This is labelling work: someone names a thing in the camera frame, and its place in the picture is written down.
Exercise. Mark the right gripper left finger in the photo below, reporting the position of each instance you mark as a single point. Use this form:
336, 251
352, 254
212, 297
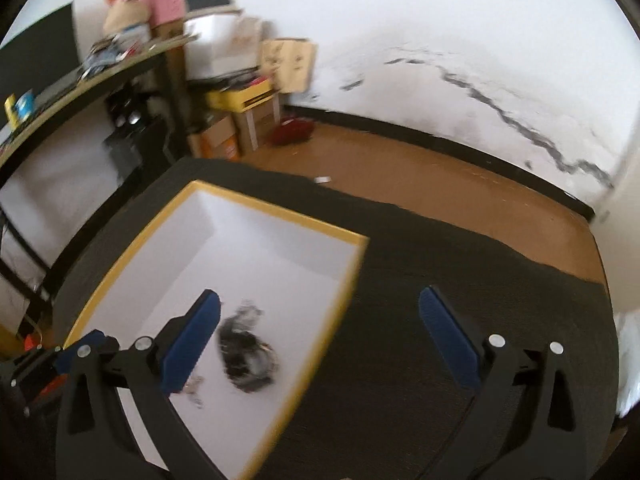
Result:
94, 438

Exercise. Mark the yellow Kadigao box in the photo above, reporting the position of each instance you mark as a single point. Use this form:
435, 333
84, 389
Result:
220, 319

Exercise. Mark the tan paper shopping bag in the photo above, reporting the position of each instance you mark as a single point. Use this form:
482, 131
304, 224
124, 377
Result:
288, 63

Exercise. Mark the black computer monitor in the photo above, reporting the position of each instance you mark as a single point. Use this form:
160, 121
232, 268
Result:
42, 59

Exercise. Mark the silver crystal earring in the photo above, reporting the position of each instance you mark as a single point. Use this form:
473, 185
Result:
190, 390

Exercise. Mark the yellow blue mug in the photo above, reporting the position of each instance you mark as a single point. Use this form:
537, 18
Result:
18, 110

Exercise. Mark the brown cardboard carton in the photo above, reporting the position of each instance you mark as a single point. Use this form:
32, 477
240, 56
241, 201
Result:
255, 125

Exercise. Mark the red cloth on floor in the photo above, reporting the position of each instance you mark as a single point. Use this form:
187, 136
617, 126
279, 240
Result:
292, 131

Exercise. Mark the white paper shopping bag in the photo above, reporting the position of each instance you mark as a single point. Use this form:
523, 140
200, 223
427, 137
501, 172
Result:
223, 44

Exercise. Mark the yellow black flat box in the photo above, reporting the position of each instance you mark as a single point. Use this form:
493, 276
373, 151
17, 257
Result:
238, 99

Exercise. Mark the black speaker under desk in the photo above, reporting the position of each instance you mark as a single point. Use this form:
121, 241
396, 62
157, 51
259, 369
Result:
128, 107

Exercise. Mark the black strap wristwatch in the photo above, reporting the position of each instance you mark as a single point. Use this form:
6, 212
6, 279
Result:
249, 362

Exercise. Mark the woven basket bag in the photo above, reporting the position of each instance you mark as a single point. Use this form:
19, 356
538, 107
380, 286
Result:
122, 14

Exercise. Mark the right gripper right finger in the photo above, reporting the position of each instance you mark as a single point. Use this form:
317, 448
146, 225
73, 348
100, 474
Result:
523, 420

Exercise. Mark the pink box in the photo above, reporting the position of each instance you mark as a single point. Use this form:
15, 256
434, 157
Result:
165, 11

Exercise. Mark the dark wooden desk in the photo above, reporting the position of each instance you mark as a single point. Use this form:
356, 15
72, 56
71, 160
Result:
155, 56

